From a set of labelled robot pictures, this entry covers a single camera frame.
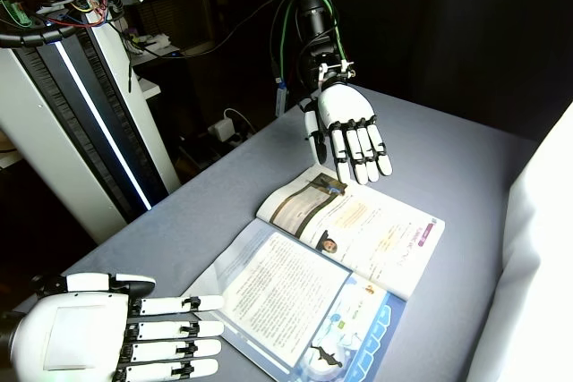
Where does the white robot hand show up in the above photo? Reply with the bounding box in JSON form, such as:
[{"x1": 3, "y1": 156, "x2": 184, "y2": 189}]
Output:
[
  {"x1": 298, "y1": 81, "x2": 394, "y2": 185},
  {"x1": 8, "y1": 272, "x2": 226, "y2": 382}
]

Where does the textbook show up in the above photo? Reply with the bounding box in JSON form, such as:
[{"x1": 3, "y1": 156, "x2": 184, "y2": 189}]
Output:
[{"x1": 183, "y1": 163, "x2": 447, "y2": 382}]

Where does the white power adapter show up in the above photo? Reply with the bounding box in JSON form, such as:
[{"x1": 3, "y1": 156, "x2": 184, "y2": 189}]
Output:
[{"x1": 207, "y1": 119, "x2": 239, "y2": 142}]

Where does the grey table cloth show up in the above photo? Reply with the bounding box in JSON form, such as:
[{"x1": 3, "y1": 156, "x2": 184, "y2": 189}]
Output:
[{"x1": 13, "y1": 84, "x2": 538, "y2": 382}]

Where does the white robot body column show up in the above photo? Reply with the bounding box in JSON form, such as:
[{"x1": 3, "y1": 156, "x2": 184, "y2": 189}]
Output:
[{"x1": 0, "y1": 19, "x2": 183, "y2": 244}]

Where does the white backdrop cloth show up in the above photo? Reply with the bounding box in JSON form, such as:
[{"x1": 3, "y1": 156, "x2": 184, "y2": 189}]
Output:
[{"x1": 465, "y1": 99, "x2": 573, "y2": 382}]

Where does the white hanging cable tag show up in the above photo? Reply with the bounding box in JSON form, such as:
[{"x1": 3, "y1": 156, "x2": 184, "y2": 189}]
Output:
[{"x1": 273, "y1": 79, "x2": 288, "y2": 118}]

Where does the green cable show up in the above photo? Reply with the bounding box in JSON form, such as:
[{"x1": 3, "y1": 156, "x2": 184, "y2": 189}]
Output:
[{"x1": 275, "y1": 0, "x2": 351, "y2": 83}]

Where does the black cable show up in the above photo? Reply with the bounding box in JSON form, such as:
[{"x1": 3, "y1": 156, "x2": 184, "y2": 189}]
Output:
[{"x1": 127, "y1": 0, "x2": 299, "y2": 92}]

